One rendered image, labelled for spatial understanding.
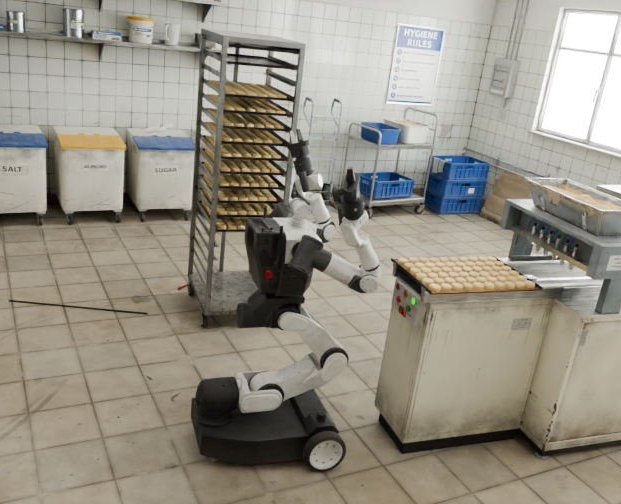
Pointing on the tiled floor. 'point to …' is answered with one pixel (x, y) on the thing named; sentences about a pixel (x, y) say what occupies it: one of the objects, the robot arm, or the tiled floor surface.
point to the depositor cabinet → (587, 378)
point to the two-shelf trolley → (395, 168)
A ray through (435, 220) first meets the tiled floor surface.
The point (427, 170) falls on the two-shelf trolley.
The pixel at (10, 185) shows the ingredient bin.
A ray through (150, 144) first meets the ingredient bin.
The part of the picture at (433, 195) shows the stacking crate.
